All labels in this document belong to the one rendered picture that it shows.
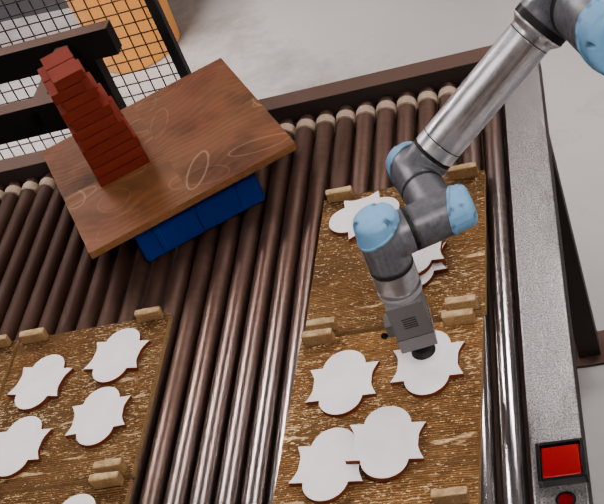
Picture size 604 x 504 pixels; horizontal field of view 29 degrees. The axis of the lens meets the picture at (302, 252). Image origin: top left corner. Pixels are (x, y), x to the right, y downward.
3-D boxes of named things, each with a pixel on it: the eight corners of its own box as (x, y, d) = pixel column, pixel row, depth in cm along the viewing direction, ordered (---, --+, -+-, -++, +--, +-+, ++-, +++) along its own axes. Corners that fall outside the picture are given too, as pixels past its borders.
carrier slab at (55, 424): (173, 317, 244) (165, 303, 241) (135, 478, 213) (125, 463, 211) (24, 345, 253) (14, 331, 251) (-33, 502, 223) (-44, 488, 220)
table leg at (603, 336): (609, 331, 326) (550, 79, 274) (614, 363, 317) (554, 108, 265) (565, 338, 330) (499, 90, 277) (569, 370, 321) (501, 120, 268)
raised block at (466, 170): (479, 170, 244) (476, 160, 243) (479, 176, 243) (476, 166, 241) (450, 176, 246) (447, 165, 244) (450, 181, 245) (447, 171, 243)
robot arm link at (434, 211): (449, 160, 193) (388, 187, 193) (474, 197, 184) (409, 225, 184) (461, 196, 198) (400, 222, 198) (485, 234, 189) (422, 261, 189)
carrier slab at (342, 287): (486, 175, 245) (484, 169, 244) (487, 315, 215) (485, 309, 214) (326, 205, 255) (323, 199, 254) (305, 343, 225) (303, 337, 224)
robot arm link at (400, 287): (371, 287, 191) (366, 255, 197) (379, 306, 194) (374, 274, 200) (416, 273, 190) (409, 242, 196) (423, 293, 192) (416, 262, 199)
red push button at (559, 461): (580, 448, 187) (578, 442, 186) (583, 478, 183) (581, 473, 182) (542, 453, 189) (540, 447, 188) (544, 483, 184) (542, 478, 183)
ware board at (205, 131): (223, 63, 295) (220, 57, 294) (297, 149, 256) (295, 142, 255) (44, 157, 290) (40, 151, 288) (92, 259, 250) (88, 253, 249)
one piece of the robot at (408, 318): (356, 266, 199) (383, 332, 209) (362, 301, 192) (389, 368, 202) (412, 249, 197) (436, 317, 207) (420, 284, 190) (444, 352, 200)
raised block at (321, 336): (336, 336, 221) (332, 326, 220) (335, 343, 220) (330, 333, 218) (305, 340, 223) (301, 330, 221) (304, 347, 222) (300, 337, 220)
